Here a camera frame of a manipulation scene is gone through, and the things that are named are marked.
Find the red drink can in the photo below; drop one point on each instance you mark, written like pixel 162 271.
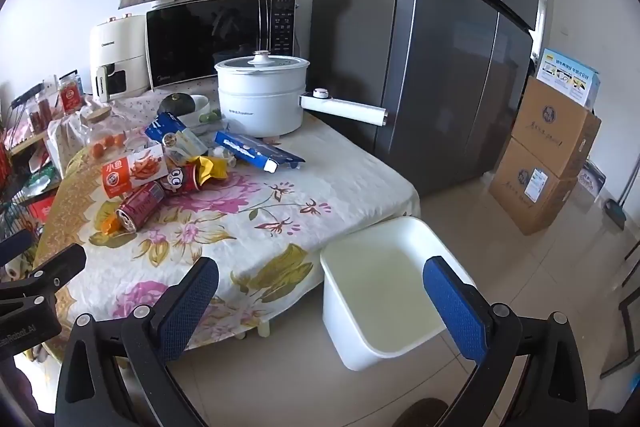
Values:
pixel 140 207

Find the orange peel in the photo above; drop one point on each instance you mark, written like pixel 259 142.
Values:
pixel 108 223

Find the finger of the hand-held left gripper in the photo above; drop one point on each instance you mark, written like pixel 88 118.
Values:
pixel 60 264
pixel 15 248

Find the black metal frame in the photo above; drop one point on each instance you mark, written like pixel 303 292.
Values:
pixel 627 302

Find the cream air fryer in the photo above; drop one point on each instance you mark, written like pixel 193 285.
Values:
pixel 115 44

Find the orange snack box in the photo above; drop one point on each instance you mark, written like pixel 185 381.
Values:
pixel 132 172

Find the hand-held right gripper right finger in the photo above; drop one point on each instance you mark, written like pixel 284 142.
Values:
pixel 455 307

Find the cardboard box with white label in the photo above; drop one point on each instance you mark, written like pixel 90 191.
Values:
pixel 530 187

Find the small white blue package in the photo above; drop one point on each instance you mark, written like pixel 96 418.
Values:
pixel 592 179

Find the blue white printed box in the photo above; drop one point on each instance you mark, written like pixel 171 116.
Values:
pixel 570 77

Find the red can with cartoon eyes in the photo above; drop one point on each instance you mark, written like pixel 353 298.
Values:
pixel 181 179

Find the wooden rack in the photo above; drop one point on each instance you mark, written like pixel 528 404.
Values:
pixel 27 144

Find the grey dustpan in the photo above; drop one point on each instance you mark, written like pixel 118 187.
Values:
pixel 616 213

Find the green fruit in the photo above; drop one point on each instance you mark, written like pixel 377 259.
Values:
pixel 208 117

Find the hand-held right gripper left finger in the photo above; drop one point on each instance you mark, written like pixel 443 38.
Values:
pixel 192 307

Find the plain white bowl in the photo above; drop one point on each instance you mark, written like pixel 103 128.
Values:
pixel 202 104

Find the red label jar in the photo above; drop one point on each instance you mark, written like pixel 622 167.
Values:
pixel 70 94

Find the yellow wrapper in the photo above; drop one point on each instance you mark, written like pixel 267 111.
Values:
pixel 210 169

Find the blue white torn carton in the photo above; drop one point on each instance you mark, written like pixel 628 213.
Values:
pixel 167 127

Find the black microwave oven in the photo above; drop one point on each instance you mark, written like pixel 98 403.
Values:
pixel 200 42

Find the dark green squash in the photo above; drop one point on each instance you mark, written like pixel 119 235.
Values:
pixel 175 103

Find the white electric pot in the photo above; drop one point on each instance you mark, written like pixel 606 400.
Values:
pixel 260 102

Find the grey refrigerator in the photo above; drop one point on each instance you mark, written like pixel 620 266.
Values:
pixel 450 57

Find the white plastic bin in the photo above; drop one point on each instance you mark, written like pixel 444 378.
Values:
pixel 380 287

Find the clear plastic bag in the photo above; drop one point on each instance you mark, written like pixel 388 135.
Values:
pixel 65 142

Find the floral tablecloth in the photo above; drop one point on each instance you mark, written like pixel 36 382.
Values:
pixel 280 217

